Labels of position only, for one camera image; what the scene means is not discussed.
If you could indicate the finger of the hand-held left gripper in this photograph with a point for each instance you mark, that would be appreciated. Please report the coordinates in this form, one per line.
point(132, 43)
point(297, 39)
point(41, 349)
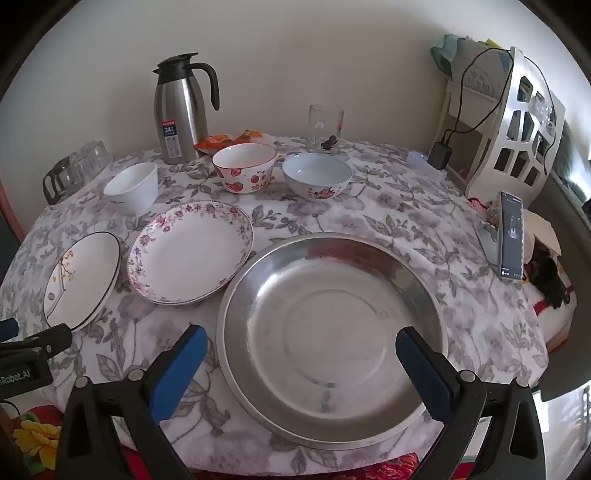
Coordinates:
point(7, 328)
point(51, 337)

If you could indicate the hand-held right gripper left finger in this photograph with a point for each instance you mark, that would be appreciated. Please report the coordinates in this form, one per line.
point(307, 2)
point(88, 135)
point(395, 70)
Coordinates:
point(182, 369)

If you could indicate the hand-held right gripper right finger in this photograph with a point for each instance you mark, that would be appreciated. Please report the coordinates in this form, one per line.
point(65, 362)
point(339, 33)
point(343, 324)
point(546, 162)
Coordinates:
point(422, 374)

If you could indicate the pink floral rim plate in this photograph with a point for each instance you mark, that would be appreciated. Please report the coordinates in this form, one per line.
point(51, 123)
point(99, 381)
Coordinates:
point(189, 254)

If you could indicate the plain white bowl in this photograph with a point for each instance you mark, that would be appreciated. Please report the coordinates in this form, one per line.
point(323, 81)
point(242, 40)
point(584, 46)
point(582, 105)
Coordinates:
point(134, 184)

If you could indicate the strawberry print bowl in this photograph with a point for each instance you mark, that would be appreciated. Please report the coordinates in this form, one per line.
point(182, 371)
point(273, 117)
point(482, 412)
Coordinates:
point(244, 177)

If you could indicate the pale blue floral bowl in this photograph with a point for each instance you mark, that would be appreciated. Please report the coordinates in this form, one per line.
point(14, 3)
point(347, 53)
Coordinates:
point(316, 173)

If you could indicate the black rim white plate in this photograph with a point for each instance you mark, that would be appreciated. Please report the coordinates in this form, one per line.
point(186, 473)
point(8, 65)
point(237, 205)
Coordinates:
point(81, 281)

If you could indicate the black fuzzy cloth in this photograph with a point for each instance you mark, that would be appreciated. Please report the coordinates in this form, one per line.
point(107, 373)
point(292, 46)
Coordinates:
point(549, 279)

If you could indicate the smartphone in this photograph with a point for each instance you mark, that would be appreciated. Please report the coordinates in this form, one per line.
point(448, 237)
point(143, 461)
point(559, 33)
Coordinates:
point(511, 235)

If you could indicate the clear glass cup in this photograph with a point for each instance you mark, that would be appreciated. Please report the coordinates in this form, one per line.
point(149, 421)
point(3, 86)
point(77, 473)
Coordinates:
point(99, 154)
point(83, 164)

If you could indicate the pink plastic trinket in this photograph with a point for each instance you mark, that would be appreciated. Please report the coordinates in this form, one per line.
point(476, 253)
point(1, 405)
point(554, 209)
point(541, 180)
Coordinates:
point(482, 207)

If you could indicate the beige paper box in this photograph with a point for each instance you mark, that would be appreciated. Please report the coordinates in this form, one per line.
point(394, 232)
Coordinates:
point(545, 230)

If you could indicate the grey floral tablecloth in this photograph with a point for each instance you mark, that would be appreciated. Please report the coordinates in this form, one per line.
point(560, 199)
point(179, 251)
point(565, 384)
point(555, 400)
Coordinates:
point(300, 217)

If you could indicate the small white device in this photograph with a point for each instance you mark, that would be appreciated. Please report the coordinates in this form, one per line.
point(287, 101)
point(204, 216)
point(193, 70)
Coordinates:
point(418, 161)

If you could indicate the black charger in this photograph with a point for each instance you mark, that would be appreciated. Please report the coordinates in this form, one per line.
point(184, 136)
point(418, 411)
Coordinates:
point(438, 155)

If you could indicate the orange snack packet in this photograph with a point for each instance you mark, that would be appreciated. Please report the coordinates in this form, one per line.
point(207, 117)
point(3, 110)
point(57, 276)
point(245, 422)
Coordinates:
point(212, 142)
point(247, 135)

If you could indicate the dark dried fruit pieces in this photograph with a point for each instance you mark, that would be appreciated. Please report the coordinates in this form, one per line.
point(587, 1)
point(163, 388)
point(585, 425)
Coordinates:
point(328, 143)

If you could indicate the white cutout shelf rack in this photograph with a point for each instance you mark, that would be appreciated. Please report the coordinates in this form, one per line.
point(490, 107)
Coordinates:
point(517, 129)

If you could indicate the steel thermos jug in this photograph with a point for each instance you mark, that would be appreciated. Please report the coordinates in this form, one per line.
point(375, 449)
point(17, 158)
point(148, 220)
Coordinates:
point(178, 106)

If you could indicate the clear glass mug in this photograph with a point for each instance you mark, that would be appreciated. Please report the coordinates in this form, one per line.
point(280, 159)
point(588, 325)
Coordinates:
point(323, 120)

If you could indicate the grey printed bag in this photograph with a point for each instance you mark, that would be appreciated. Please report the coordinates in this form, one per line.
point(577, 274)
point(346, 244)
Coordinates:
point(482, 74)

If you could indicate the teal cloth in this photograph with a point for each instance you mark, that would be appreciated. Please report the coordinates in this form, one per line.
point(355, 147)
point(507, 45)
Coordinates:
point(445, 55)

